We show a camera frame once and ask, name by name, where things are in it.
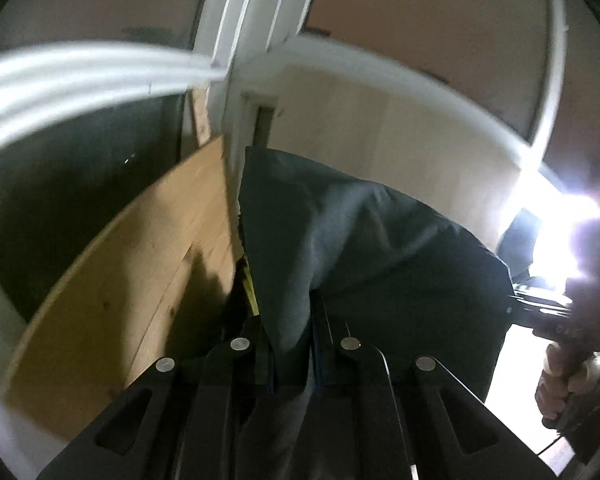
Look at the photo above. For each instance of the dark green pants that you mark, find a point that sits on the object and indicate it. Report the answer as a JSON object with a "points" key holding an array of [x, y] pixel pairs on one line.
{"points": [[380, 260]]}

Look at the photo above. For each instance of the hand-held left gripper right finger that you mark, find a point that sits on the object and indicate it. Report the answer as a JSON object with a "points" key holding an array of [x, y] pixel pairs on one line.
{"points": [[330, 360]]}

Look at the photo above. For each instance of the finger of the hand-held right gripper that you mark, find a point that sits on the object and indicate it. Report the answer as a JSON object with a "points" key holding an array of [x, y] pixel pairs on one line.
{"points": [[535, 310]]}

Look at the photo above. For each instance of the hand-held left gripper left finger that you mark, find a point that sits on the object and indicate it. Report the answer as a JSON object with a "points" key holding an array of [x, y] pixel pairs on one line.
{"points": [[250, 365]]}

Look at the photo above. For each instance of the wooden board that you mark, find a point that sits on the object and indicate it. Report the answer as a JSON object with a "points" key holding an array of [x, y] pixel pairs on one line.
{"points": [[130, 285]]}

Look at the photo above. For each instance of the person's right hand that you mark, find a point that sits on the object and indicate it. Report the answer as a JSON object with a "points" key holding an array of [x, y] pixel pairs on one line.
{"points": [[555, 380]]}

